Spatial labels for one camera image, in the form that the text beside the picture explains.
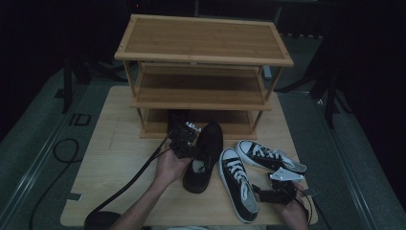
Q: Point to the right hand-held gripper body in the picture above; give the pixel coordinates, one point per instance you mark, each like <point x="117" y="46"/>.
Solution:
<point x="282" y="191"/>

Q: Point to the person's right hand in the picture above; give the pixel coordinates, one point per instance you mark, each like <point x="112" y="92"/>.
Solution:
<point x="292" y="212"/>

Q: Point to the wooden shoe rack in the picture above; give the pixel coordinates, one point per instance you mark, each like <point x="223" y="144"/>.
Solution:
<point x="204" y="38"/>

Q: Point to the person's left hand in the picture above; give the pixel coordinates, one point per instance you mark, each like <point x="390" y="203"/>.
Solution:
<point x="169" y="167"/>

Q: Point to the black metal stand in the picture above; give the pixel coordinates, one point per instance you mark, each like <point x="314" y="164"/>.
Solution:
<point x="330" y="105"/>
<point x="67" y="89"/>

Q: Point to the grey metal bracket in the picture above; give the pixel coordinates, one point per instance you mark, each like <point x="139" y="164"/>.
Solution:
<point x="267" y="73"/>

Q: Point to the black canvas sneaker white laces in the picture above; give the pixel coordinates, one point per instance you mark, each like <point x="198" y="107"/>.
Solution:
<point x="233" y="191"/>
<point x="271" y="164"/>

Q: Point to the plain black shoe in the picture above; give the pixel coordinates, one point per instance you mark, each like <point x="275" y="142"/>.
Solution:
<point x="209" y="140"/>
<point x="177" y="117"/>

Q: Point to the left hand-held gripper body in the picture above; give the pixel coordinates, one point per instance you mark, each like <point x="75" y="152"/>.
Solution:
<point x="183" y="139"/>

